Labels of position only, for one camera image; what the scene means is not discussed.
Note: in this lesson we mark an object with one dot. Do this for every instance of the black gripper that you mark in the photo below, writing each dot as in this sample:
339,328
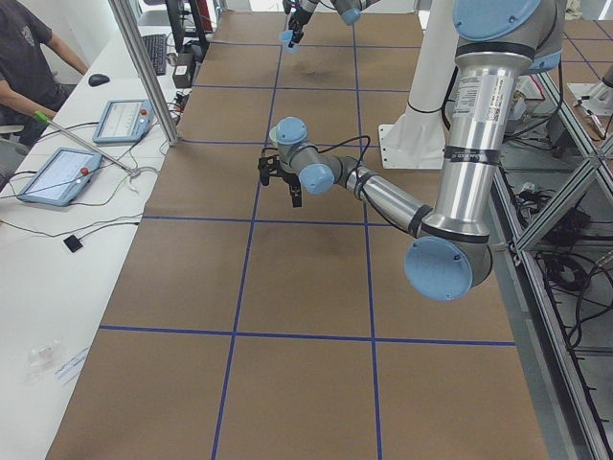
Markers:
288,181
300,17

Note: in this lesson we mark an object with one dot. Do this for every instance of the light blue plastic cup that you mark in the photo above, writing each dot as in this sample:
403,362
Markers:
288,41

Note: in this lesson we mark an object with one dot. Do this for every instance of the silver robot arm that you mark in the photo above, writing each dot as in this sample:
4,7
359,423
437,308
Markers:
349,10
499,41

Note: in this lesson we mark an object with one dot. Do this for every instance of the black box with label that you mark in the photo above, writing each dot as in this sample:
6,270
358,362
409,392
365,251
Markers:
183,71

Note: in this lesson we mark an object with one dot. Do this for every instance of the black keyboard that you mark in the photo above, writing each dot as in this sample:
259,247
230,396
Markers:
156,46

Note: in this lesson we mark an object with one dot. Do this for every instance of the far teach pendant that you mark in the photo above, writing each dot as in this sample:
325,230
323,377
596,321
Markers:
123,122

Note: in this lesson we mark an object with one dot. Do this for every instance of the teach pendant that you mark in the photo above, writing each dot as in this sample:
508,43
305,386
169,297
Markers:
62,177
123,122

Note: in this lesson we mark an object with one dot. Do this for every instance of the black computer mouse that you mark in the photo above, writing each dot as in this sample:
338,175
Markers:
98,79

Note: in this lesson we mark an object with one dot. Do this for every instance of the small black square device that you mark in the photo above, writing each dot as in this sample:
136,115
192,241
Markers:
73,243

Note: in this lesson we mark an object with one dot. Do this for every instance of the near teach pendant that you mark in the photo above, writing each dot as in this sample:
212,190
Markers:
62,177

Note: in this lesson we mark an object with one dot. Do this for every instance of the metal rod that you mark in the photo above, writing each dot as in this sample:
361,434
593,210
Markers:
41,117

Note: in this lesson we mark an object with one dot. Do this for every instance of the seated person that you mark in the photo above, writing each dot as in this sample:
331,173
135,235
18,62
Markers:
27,81

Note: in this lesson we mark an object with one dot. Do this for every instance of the clear plastic bag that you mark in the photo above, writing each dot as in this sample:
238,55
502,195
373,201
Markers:
43,359

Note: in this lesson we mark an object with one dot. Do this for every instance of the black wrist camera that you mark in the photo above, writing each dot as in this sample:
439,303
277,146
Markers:
269,167

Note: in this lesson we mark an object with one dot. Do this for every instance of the white pedestal column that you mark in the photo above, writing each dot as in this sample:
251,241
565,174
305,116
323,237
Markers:
416,140

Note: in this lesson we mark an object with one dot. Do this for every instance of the aluminium frame post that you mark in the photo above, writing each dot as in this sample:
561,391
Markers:
128,27

